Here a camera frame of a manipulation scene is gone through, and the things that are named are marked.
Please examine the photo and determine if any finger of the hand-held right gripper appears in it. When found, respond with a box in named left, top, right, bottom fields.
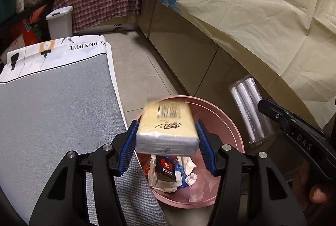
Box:
left=257, top=99, right=290, bottom=135

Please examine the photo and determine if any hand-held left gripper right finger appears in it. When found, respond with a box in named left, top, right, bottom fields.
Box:
left=195, top=119, right=307, bottom=226

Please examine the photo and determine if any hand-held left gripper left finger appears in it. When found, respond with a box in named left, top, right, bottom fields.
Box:
left=29, top=119, right=139, bottom=226

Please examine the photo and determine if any blue plastic bag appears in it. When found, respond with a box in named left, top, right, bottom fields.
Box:
left=173, top=155, right=189, bottom=187

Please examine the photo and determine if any pink plastic basin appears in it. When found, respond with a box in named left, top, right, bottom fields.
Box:
left=129, top=95, right=246, bottom=209

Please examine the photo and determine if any cream tissue pack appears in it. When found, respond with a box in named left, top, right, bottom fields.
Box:
left=135, top=99, right=200, bottom=155

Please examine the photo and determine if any person's right hand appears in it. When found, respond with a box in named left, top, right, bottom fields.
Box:
left=299, top=163, right=336, bottom=205

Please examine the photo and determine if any pack of white rolls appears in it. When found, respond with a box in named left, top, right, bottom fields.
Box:
left=228, top=74, right=273, bottom=148

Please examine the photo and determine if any cream paper bag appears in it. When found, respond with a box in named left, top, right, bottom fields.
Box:
left=146, top=154, right=184, bottom=192

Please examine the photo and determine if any crumpled white paper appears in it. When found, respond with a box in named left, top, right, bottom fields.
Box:
left=184, top=156, right=198, bottom=186

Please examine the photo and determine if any black and red packet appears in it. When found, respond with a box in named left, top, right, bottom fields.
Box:
left=155, top=155, right=177, bottom=182

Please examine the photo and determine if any cream and blue printed cloth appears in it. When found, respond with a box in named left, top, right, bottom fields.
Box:
left=131, top=0, right=336, bottom=127

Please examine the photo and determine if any white printed cloth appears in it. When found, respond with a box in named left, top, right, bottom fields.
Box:
left=0, top=34, right=112, bottom=83

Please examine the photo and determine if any white lidded bin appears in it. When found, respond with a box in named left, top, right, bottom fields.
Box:
left=45, top=6, right=73, bottom=41

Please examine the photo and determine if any orange printed bag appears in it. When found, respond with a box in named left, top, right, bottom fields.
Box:
left=8, top=21, right=42, bottom=51

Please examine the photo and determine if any black shelf rack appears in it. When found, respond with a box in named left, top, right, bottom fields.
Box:
left=0, top=0, right=57, bottom=59

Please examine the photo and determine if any green storage basket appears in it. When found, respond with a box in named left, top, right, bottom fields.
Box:
left=0, top=0, right=19, bottom=23

